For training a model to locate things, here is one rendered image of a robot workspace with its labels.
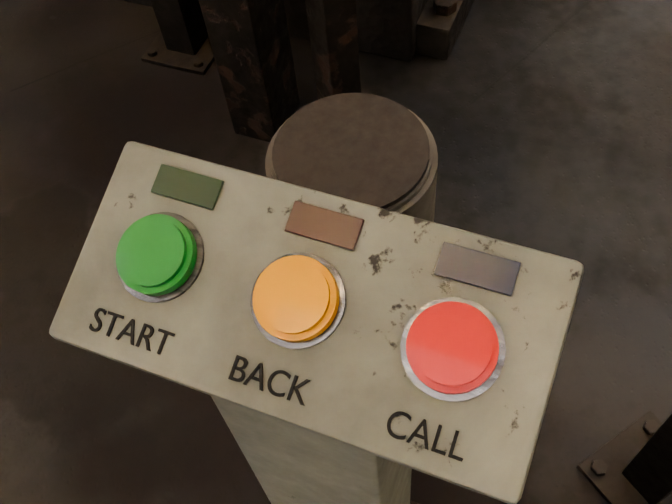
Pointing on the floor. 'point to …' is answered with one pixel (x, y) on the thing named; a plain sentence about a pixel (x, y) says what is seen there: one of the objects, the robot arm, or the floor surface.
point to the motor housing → (253, 63)
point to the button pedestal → (523, 351)
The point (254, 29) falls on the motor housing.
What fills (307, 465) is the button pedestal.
